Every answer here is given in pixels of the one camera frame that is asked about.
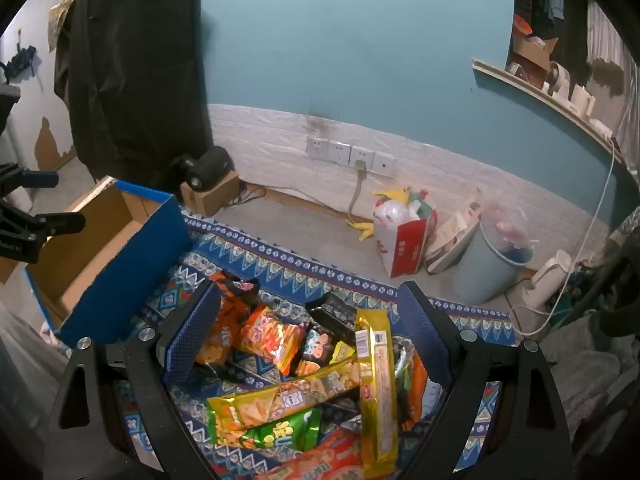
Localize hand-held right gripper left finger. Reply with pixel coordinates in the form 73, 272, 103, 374
47, 280, 223, 480

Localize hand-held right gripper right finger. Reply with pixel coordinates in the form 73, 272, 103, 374
397, 280, 573, 480

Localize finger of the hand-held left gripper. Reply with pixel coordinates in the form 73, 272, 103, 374
0, 162, 60, 196
0, 199, 86, 264

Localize orange snack packet white lettering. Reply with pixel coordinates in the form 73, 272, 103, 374
195, 270, 261, 366

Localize blue-sided cardboard box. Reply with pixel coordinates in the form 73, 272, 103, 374
25, 176, 193, 347

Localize long gold snack packet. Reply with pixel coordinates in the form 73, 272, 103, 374
207, 360, 363, 433
354, 308, 399, 479

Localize orange-red chips packet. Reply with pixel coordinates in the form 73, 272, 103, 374
235, 305, 307, 377

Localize large red snack packet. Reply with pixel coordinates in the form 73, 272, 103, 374
250, 427, 372, 480

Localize orange foil snack packet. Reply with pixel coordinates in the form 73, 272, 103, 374
395, 349, 431, 426

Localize small yellow snack packet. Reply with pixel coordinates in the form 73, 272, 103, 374
327, 340, 357, 366

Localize blue trash bin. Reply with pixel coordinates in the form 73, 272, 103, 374
452, 200, 536, 306

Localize black snack packet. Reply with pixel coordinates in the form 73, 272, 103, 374
305, 292, 362, 342

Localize red and white paper bag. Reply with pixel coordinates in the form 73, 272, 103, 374
372, 187, 439, 279

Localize cartoon print snack packet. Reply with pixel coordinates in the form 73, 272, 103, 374
295, 327, 337, 377

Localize black cloth cover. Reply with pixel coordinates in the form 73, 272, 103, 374
54, 0, 216, 192

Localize blue patterned tablecloth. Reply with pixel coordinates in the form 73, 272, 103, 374
112, 207, 516, 480

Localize green snack packet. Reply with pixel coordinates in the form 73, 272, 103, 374
207, 407, 323, 454

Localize white plastic appliance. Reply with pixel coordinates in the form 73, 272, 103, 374
522, 250, 573, 311

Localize small cardboard box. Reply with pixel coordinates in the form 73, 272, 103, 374
180, 170, 241, 217

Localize white paper boxes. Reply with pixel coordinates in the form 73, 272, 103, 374
567, 85, 597, 119

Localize tape roll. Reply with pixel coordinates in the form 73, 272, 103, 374
547, 62, 571, 98

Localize brown cardboard box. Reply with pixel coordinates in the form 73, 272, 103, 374
505, 35, 559, 87

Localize black cable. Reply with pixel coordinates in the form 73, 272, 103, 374
235, 182, 268, 207

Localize grey plug cable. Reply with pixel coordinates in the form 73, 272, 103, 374
346, 160, 368, 223

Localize black security camera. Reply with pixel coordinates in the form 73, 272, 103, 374
179, 146, 234, 192

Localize white cable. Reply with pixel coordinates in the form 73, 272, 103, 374
510, 135, 617, 339

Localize white wall shelf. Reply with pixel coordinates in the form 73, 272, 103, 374
472, 58, 640, 186

